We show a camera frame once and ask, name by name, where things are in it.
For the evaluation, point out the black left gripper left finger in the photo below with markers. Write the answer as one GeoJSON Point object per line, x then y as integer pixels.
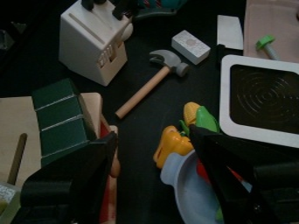
{"type": "Point", "coordinates": [74, 180]}

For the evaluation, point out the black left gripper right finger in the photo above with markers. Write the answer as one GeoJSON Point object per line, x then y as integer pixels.
{"type": "Point", "coordinates": [241, 175]}

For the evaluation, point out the red toy food piece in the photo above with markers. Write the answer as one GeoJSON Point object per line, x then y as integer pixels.
{"type": "Point", "coordinates": [202, 172]}

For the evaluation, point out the wooden toy with red stripe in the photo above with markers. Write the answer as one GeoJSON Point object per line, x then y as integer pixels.
{"type": "Point", "coordinates": [111, 201]}

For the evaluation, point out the light blue bowl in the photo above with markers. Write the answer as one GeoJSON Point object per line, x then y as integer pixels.
{"type": "Point", "coordinates": [192, 189]}

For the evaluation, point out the green toy food piece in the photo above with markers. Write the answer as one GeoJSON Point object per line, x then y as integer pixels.
{"type": "Point", "coordinates": [220, 215]}

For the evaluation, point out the grey speckled toy block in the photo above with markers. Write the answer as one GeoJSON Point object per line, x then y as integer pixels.
{"type": "Point", "coordinates": [7, 201]}

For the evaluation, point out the dark green sliced toy cucumber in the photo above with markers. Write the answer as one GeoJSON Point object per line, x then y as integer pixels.
{"type": "Point", "coordinates": [62, 122]}

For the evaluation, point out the yellow toy bell pepper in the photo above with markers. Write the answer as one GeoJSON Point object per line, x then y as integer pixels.
{"type": "Point", "coordinates": [173, 144]}

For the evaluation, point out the toy corn cob green husk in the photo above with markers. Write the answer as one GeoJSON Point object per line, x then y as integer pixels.
{"type": "Point", "coordinates": [202, 116]}

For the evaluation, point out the wooden cutting board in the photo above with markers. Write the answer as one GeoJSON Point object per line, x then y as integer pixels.
{"type": "Point", "coordinates": [15, 122]}

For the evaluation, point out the white toy stove black hob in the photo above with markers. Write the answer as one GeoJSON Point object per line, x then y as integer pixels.
{"type": "Point", "coordinates": [226, 96]}

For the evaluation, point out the wooden toy hammer grey head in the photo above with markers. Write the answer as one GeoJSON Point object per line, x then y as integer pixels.
{"type": "Point", "coordinates": [146, 89]}

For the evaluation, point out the white wooden knife block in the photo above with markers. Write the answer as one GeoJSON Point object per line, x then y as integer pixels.
{"type": "Point", "coordinates": [87, 46]}

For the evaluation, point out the small white printed block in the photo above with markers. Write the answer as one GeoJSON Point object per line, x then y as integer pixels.
{"type": "Point", "coordinates": [190, 46]}

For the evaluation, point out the pink board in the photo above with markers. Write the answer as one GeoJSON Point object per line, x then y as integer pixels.
{"type": "Point", "coordinates": [273, 20]}

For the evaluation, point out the teal toy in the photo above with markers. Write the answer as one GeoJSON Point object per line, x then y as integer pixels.
{"type": "Point", "coordinates": [160, 7]}

